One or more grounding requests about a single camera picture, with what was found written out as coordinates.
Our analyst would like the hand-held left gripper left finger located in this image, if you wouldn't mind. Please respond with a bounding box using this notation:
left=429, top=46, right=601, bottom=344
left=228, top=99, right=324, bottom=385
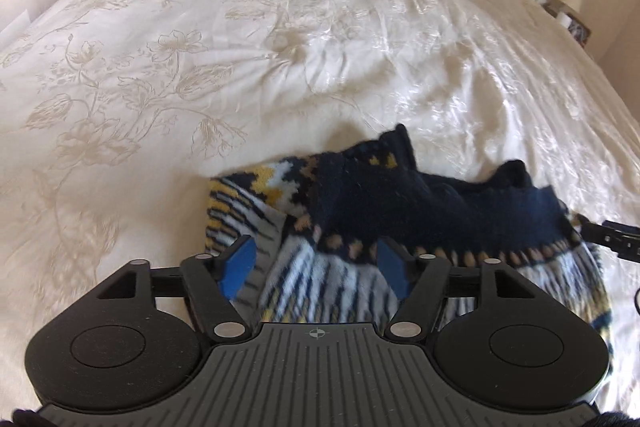
left=93, top=234, right=257, bottom=341

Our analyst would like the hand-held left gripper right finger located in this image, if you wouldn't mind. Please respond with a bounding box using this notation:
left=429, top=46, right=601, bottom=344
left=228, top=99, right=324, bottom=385
left=376, top=237, right=535, bottom=341

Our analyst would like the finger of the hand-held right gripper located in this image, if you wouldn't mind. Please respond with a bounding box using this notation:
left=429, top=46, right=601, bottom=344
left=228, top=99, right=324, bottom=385
left=580, top=217, right=640, bottom=264

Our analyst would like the patterned knit sweater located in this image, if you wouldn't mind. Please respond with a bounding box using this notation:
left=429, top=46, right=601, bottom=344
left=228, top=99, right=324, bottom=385
left=204, top=123, right=613, bottom=358

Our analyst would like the bed with floral duvet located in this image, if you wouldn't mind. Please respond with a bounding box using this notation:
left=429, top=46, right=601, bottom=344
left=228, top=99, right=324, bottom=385
left=0, top=0, right=640, bottom=410

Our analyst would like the dark picture frame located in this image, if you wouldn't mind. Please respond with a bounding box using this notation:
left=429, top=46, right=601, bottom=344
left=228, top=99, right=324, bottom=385
left=566, top=16, right=592, bottom=46

